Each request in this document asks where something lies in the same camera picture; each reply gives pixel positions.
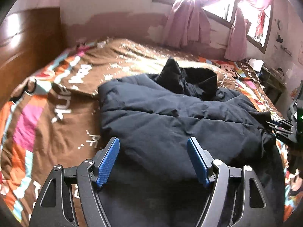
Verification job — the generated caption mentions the dark navy padded jacket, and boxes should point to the dark navy padded jacket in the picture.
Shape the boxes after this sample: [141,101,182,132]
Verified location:
[98,59,284,226]

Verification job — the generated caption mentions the dark bedside desk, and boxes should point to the dark bedside desk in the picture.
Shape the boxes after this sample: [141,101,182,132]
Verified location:
[258,63,286,105]

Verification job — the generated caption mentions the white cloth on desk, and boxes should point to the white cloth on desk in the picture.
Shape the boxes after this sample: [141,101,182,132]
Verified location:
[248,58,264,72]

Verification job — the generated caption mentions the colourful cartoon brown duvet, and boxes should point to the colourful cartoon brown duvet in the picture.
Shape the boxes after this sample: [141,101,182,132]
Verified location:
[1,39,282,226]

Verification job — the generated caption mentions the pink curtain right panel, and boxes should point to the pink curtain right panel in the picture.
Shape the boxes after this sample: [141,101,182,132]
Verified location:
[224,0,272,61]

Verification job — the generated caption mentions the pink curtain panel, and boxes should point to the pink curtain panel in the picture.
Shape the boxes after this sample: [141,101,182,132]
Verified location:
[224,0,272,61]
[161,0,220,48]

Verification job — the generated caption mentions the pink curtain left panel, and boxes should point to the pink curtain left panel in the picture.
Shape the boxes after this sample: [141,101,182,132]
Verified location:
[161,0,220,48]

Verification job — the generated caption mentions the wooden headboard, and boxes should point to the wooden headboard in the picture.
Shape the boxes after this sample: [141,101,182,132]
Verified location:
[1,7,66,106]

